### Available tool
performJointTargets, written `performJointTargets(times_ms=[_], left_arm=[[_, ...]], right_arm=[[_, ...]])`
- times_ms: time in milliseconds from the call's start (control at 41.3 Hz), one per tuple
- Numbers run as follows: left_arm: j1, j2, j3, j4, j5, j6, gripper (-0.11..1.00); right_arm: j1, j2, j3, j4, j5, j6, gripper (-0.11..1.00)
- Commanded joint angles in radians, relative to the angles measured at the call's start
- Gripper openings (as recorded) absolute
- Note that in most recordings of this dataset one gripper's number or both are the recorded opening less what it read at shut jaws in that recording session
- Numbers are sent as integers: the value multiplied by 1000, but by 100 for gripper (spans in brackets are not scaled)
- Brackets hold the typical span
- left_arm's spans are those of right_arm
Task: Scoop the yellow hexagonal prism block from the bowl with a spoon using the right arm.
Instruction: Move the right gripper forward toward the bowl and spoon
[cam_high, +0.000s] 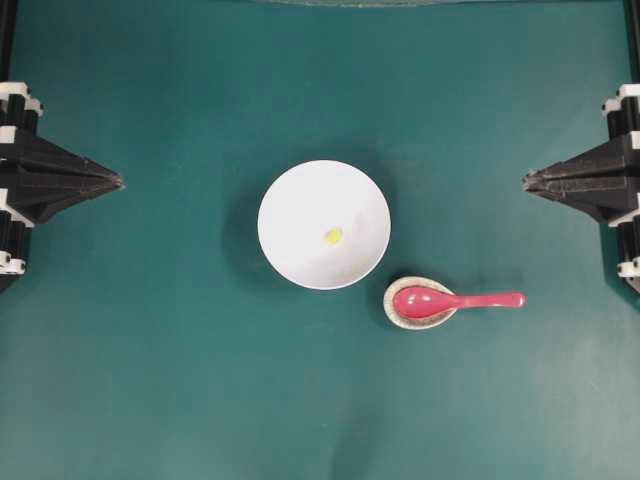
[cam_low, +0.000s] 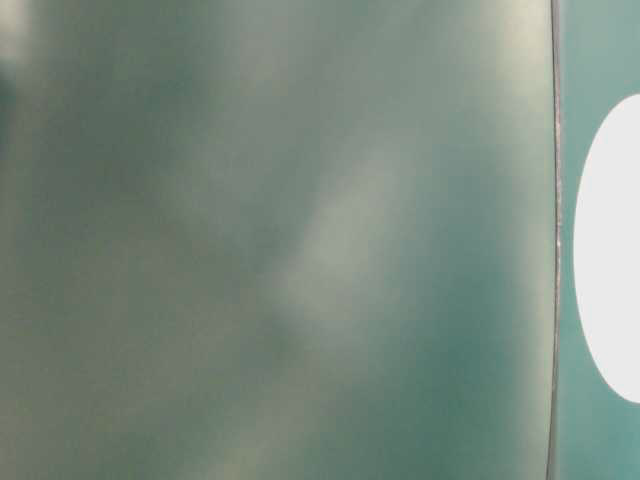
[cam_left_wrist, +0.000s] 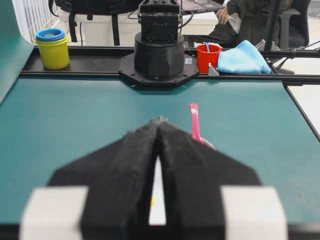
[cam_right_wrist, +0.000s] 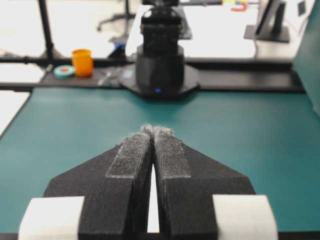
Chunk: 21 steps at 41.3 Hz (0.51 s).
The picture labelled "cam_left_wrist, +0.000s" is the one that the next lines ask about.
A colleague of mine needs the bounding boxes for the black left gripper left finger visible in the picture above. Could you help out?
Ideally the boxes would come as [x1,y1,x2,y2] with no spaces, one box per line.
[48,120,159,240]

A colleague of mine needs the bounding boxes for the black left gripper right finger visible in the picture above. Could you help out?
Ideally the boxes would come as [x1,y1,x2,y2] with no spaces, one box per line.
[156,120,261,240]

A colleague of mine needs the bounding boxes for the pink plastic spoon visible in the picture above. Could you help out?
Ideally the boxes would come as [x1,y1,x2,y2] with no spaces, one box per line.
[189,103,215,150]

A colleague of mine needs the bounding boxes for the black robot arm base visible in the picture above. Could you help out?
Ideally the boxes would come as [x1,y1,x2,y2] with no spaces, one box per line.
[118,0,199,88]

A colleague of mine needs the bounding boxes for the yellow hexagonal prism block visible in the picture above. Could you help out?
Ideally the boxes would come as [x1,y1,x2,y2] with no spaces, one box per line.
[150,196,156,208]

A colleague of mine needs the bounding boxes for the white bowl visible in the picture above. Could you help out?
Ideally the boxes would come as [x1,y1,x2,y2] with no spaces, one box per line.
[148,157,167,226]

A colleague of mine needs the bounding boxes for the red plastic cup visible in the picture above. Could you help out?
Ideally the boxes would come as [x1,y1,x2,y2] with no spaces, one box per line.
[196,43,222,74]

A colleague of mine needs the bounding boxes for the light blue cloth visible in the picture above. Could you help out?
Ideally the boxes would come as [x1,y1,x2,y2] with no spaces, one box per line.
[216,40,271,74]

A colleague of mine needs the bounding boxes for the stacked yellow green blue cups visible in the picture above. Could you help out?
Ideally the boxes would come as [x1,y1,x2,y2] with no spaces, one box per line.
[35,28,70,70]

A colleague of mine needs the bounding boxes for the seated person in dark clothes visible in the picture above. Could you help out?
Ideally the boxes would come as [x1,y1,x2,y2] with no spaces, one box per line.
[190,0,272,48]

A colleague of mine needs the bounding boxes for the black backpack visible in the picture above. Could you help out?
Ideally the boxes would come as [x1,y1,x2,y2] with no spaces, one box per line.
[48,0,141,47]

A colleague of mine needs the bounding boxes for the black office chair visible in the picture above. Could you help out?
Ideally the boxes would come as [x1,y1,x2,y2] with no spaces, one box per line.
[278,0,311,49]

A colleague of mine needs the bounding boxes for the silver corner bracket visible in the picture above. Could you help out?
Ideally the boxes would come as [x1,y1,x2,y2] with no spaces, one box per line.
[208,62,220,77]

